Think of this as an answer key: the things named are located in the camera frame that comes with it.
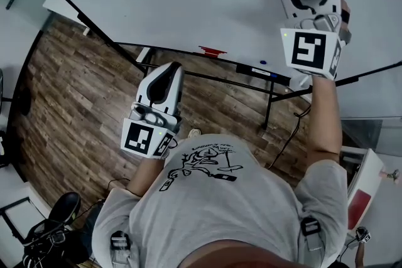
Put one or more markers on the blue round magnet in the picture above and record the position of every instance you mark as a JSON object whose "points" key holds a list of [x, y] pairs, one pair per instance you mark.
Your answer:
{"points": [[263, 62]]}

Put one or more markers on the person's right hand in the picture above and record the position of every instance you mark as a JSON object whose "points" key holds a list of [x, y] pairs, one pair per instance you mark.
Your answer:
{"points": [[345, 17]]}

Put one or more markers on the person's left shoe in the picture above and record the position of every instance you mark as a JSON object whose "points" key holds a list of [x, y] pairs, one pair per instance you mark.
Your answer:
{"points": [[194, 132]]}

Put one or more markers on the red mat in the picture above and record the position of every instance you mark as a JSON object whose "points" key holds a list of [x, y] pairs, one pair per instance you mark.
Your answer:
{"points": [[359, 208]]}

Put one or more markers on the white side table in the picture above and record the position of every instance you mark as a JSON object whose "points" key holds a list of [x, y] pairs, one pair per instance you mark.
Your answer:
{"points": [[369, 166]]}

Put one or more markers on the black office chair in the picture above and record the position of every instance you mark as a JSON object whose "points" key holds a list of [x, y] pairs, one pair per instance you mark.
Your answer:
{"points": [[63, 210]]}

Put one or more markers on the person's left forearm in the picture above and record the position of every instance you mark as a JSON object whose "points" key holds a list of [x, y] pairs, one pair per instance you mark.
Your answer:
{"points": [[146, 175]]}

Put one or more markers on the black framed glass door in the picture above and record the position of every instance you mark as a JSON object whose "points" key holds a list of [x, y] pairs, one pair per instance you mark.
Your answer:
{"points": [[14, 202]]}

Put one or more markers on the person's right forearm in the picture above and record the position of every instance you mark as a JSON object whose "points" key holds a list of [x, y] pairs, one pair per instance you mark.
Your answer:
{"points": [[325, 122]]}

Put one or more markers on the red magnetic holder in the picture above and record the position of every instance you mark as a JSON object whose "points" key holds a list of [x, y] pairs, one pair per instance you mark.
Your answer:
{"points": [[213, 51]]}

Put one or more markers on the white marker pen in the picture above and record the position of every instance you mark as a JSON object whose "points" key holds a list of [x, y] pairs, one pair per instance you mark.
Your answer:
{"points": [[300, 82]]}

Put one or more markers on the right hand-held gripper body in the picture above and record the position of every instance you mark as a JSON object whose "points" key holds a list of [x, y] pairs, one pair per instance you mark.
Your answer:
{"points": [[307, 48]]}

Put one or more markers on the white desk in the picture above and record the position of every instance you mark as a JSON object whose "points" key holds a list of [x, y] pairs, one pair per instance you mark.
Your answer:
{"points": [[63, 9]]}

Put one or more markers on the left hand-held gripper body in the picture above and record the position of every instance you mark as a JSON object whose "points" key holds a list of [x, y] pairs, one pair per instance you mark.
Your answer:
{"points": [[138, 138]]}

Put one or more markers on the person's grey printed t-shirt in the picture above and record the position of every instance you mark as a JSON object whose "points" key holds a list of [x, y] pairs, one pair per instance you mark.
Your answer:
{"points": [[220, 207]]}

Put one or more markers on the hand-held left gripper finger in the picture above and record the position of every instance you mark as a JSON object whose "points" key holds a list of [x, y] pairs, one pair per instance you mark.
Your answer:
{"points": [[144, 88], [179, 89]]}

